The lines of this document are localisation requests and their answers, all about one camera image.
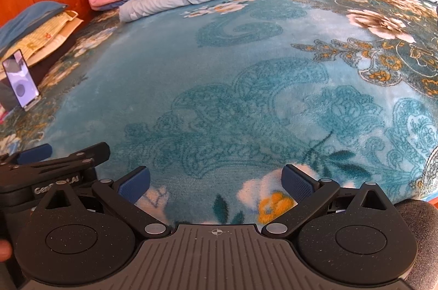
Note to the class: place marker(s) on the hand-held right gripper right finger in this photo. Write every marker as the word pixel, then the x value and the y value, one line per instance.
pixel 298 186

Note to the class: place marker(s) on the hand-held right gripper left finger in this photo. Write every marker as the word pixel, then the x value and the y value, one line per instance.
pixel 135 186

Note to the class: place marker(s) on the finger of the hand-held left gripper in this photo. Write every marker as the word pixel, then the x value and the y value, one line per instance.
pixel 34 153
pixel 97 152

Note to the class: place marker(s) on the person's left hand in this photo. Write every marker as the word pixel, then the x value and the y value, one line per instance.
pixel 4 250

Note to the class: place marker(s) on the clear phone stand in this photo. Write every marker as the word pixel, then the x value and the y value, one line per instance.
pixel 33 103

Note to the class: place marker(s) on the dark grey box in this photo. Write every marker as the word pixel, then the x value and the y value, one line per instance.
pixel 7 95

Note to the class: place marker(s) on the smartphone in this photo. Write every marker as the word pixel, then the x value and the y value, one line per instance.
pixel 18 77

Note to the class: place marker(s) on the teal floral bed blanket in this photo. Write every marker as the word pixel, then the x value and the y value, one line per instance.
pixel 219 88

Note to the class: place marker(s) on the person's dark trouser leg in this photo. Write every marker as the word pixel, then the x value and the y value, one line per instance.
pixel 421 228

